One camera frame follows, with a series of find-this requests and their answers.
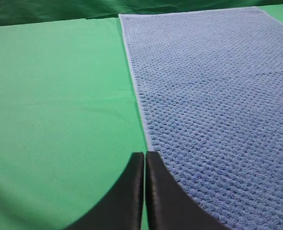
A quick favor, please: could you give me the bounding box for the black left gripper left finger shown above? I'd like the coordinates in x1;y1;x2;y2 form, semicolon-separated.
66;152;144;230

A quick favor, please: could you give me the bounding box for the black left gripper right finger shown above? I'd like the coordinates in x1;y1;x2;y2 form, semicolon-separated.
146;151;228;230

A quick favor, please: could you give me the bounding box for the blue waffle-weave towel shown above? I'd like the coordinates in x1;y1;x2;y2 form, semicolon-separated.
119;7;283;230

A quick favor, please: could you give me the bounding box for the green table cloth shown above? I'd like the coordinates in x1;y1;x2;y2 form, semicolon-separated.
0;4;283;230

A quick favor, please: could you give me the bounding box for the green backdrop cloth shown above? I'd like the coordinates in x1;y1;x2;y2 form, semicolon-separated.
0;0;283;26

